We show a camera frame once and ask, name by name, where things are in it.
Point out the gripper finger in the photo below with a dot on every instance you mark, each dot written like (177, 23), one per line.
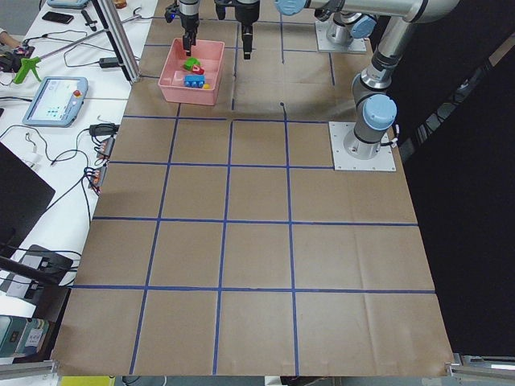
(189, 41)
(247, 44)

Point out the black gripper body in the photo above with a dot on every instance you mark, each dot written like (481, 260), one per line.
(189, 13)
(246, 11)

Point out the green toy block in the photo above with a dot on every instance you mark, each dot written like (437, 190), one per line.
(190, 63)

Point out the red toy block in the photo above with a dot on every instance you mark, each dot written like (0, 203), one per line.
(198, 70)

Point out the blue toy block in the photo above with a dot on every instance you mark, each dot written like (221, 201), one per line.
(194, 81)

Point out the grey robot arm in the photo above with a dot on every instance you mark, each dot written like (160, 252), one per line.
(188, 7)
(376, 112)

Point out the pink plastic box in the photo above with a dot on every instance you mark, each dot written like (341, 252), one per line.
(210, 54)

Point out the black power adapter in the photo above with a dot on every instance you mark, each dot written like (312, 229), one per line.
(109, 62)

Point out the smartphone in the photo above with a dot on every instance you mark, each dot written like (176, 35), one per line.
(56, 17)

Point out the teach pendant tablet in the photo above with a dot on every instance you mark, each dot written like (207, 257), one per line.
(57, 101)

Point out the aluminium frame post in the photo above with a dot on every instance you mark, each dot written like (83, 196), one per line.
(108, 15)

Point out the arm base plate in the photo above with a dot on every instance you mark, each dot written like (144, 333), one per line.
(351, 154)
(335, 38)

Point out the green handled reach grabber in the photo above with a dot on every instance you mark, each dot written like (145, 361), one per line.
(31, 64)

